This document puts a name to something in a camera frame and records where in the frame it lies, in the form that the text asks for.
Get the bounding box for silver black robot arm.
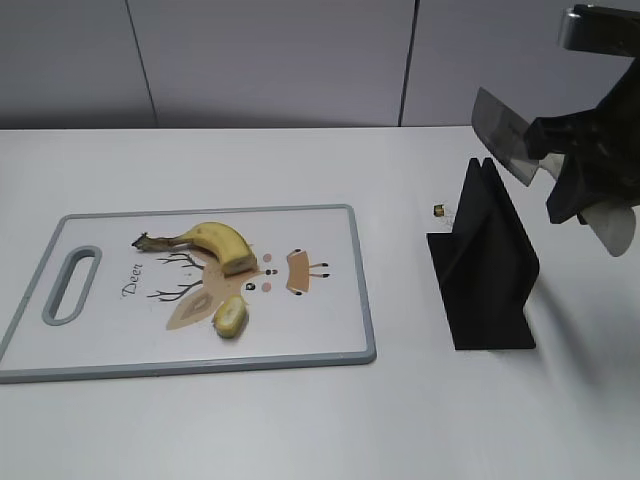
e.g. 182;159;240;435
524;4;639;224

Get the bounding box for white cutting board grey rim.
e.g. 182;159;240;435
1;204;376;384

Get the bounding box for cut banana slice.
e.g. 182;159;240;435
212;295;248;339

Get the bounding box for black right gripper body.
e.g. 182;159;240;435
568;59;639;206

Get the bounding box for yellow banana with stem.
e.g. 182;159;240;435
131;222;257;276

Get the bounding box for black knife stand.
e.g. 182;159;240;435
426;158;540;351

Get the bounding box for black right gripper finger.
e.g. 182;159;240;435
523;114;575;160
546;155;605;224

